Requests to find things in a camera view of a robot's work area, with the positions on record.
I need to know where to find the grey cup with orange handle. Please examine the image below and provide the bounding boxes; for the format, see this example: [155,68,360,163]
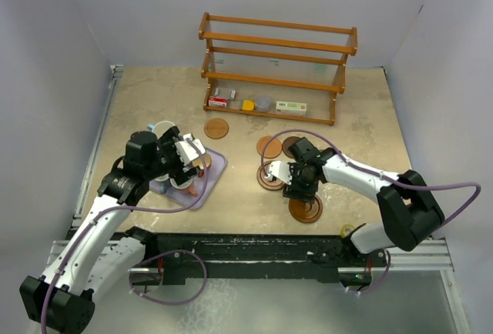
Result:
[170,179,198,197]

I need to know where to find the purple cable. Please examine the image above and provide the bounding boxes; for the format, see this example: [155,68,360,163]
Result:
[260,129,482,296]
[39,137,211,334]

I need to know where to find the yellow grey tape measure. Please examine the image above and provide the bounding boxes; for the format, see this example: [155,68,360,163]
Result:
[241,99,255,112]

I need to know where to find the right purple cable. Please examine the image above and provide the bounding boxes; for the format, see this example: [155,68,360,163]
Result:
[260,129,482,296]

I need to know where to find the white green box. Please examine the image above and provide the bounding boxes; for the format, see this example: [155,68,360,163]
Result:
[275,101,307,117]

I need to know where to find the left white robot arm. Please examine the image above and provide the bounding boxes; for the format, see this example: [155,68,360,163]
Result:
[19,126,206,333]

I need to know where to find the yellow tape roll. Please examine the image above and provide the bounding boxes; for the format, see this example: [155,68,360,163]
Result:
[340,224,356,239]

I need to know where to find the aluminium front frame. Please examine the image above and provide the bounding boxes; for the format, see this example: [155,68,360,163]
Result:
[29,237,473,334]

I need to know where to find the metal table edge rail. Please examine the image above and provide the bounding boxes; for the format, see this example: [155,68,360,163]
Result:
[68,65,124,232]

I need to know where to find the red and white staple box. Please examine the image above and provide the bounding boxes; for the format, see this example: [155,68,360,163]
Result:
[208,96,228,108]

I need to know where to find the clear tub of rubber bands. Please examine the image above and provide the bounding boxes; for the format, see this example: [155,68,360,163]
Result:
[254,95,273,112]

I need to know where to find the blue mug near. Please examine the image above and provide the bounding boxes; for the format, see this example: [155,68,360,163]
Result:
[149,175,170,194]

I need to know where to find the dark walnut coaster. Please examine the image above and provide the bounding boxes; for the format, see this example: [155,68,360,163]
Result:
[282,136,300,159]

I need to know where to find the wooden three-tier shelf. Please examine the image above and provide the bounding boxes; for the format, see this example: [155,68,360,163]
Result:
[198,12,358,126]

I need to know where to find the light wooden coaster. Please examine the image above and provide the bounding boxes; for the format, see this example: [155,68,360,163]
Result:
[256,135,282,159]
[203,118,230,139]

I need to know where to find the copper cup with red handle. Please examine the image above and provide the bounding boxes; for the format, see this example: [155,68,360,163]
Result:
[192,153,212,178]

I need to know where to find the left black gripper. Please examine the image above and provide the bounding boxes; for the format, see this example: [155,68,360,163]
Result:
[144,127,200,184]

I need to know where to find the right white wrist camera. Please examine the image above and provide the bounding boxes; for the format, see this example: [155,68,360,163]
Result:
[265,160,293,185]

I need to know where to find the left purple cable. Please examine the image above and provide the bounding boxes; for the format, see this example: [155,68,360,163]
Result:
[39,137,211,334]

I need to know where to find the lavender plastic tray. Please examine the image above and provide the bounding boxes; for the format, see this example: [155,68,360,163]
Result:
[149,148,227,209]

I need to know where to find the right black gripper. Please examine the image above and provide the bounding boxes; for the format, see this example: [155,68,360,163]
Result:
[283,162,319,204]

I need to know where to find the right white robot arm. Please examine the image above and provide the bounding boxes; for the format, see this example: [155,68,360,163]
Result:
[280,137,444,266]

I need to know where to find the black base bar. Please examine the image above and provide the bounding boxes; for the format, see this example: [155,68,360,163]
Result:
[113,226,387,286]

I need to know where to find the brown ringed wooden saucer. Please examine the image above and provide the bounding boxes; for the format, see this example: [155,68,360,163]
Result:
[257,161,286,191]

